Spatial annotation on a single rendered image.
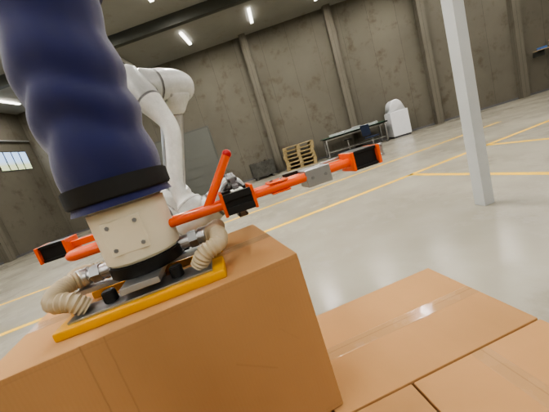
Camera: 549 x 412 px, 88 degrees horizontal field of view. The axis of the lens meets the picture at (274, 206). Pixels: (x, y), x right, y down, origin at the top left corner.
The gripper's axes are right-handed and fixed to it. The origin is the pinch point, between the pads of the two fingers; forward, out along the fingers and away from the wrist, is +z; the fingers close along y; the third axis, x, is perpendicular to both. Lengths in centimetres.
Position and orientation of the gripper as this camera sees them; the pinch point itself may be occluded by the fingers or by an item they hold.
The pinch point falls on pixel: (239, 198)
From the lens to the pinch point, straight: 73.6
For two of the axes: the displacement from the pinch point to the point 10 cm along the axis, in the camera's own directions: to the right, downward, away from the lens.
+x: -9.3, 3.3, -1.7
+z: 2.2, 1.2, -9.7
